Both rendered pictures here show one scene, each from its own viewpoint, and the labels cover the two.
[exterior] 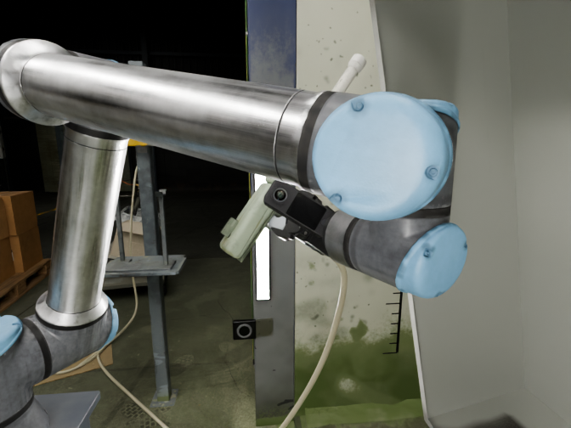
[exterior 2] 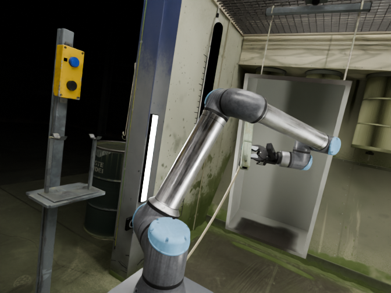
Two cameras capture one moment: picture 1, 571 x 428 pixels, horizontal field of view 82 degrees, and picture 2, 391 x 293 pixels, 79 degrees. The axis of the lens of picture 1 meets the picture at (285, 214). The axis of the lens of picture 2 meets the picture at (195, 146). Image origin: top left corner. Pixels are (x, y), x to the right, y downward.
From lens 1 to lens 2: 1.27 m
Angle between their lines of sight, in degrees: 55
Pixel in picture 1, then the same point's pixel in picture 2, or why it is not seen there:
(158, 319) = (52, 239)
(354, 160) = (335, 146)
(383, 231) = (304, 156)
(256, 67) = (158, 68)
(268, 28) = (165, 49)
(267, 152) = (322, 143)
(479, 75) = not seen: hidden behind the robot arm
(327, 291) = not seen: hidden behind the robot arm
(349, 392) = not seen: hidden behind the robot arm
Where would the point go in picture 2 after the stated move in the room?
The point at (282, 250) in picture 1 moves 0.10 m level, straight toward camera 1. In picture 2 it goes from (152, 171) to (162, 174)
